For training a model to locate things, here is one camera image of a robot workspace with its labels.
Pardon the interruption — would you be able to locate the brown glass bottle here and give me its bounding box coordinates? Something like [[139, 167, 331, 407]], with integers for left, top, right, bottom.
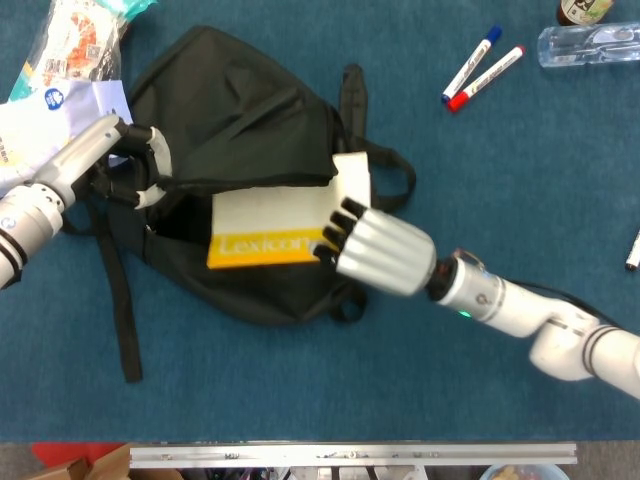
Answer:
[[555, 0, 615, 27]]

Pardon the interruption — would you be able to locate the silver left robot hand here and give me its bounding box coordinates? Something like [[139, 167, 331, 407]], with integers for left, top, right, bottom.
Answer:
[[32, 113, 174, 211]]

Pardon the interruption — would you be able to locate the white snack bag blue logo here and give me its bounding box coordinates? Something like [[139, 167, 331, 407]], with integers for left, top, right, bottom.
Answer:
[[0, 79, 134, 199]]

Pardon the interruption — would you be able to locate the teal plastic package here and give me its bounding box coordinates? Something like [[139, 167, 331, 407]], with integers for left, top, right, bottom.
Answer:
[[97, 0, 159, 24]]

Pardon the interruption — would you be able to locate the brown cardboard box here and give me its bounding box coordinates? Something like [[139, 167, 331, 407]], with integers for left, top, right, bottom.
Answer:
[[24, 443, 184, 480]]

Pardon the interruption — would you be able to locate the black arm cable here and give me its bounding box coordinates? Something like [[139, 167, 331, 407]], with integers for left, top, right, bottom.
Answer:
[[509, 278, 610, 320]]

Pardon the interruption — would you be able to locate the light blue round container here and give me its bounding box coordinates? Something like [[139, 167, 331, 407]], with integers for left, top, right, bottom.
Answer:
[[478, 463, 571, 480]]

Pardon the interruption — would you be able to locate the aluminium rail profile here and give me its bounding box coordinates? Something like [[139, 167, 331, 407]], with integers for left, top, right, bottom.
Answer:
[[128, 442, 579, 470]]

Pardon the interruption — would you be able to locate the black capped whiteboard marker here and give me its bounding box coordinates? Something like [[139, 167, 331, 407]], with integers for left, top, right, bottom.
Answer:
[[624, 228, 640, 273]]

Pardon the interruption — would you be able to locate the clear snack bag orange print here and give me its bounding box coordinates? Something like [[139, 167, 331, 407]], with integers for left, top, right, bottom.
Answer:
[[9, 0, 132, 101]]

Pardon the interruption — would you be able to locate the clear plastic pencil case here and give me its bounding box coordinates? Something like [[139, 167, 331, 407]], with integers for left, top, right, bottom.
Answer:
[[537, 22, 640, 69]]

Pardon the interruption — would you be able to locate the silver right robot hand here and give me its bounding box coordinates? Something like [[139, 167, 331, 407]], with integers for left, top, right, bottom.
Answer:
[[312, 197, 437, 297]]

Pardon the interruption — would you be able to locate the white yellow Lexicon book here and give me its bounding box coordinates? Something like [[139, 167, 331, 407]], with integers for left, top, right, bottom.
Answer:
[[206, 151, 374, 271]]

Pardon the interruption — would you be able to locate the red flat object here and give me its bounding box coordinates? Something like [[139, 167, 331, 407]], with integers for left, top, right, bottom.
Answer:
[[31, 441, 126, 469]]

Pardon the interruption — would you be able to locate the red capped whiteboard marker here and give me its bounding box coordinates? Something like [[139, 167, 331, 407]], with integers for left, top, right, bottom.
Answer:
[[447, 44, 527, 114]]

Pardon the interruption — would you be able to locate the black fabric backpack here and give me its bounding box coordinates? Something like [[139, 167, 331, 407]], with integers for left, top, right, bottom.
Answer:
[[59, 24, 418, 385]]

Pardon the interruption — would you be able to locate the blue capped whiteboard marker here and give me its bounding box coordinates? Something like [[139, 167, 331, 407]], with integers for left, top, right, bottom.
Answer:
[[441, 24, 504, 105]]

